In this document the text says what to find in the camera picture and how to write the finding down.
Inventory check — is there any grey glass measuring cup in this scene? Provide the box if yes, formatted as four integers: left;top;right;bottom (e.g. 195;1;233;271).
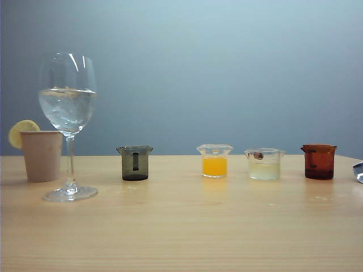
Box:
116;145;154;181

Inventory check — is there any silver foil wrapper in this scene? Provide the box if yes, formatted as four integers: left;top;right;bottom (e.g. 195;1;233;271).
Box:
352;161;363;185

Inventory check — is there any beige paper cup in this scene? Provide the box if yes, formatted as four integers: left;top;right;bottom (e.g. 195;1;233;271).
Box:
19;130;64;183

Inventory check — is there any clear stemmed wine glass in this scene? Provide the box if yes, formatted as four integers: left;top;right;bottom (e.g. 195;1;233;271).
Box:
38;52;99;202

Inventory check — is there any clear measuring cup pale liquid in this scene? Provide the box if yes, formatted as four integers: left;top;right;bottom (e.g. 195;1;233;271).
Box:
244;148;286;181

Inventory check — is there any amber glass measuring cup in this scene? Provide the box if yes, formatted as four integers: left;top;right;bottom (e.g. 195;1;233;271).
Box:
300;143;338;180

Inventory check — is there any yellow lemon slice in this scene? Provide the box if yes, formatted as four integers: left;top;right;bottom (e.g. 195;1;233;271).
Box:
8;119;41;150

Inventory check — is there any clear measuring cup orange juice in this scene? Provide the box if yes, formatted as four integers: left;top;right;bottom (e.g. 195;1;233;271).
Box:
196;143;234;179

